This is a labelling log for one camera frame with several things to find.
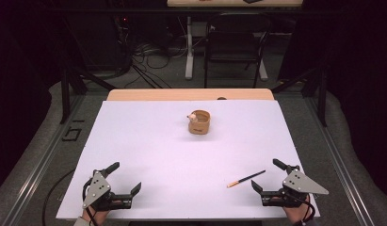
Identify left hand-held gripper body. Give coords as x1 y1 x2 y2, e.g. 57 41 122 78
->
82 169 135 212

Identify person's right hand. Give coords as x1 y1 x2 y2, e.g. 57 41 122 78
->
282 194 312 225

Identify black folding chair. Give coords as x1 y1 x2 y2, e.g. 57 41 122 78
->
202 11 274 89

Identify person's left hand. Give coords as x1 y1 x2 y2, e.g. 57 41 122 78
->
81 204 111 226

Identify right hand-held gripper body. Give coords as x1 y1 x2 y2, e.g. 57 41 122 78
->
260 166 330 209

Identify white desk leg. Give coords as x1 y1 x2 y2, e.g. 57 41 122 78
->
184 15 196 81
257 57 269 82

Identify white board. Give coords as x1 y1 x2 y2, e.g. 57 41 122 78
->
56 99 321 220

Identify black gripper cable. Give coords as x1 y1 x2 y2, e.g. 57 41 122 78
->
40 169 99 226
283 190 317 224

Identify wooden table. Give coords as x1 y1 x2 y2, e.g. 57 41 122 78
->
105 88 276 102

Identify black metal frame strut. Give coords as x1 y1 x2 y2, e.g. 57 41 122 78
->
270 65 329 128
59 66 118 125

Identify aluminium floor rail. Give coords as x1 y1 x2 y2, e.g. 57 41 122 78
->
303 93 376 226
0 93 86 226

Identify bundle of floor cables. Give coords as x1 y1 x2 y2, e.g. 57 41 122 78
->
117 15 208 89

